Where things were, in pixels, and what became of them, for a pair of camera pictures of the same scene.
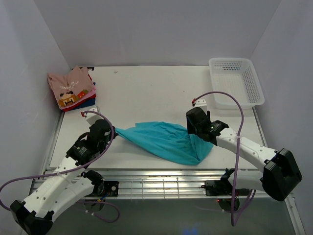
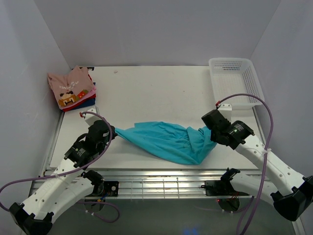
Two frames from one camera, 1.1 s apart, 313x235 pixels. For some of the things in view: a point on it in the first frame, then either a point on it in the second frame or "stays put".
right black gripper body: [191, 129] → [213, 137]
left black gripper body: [102, 147] stays put
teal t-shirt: [169, 140] stays put
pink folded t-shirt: [88, 94] stays put
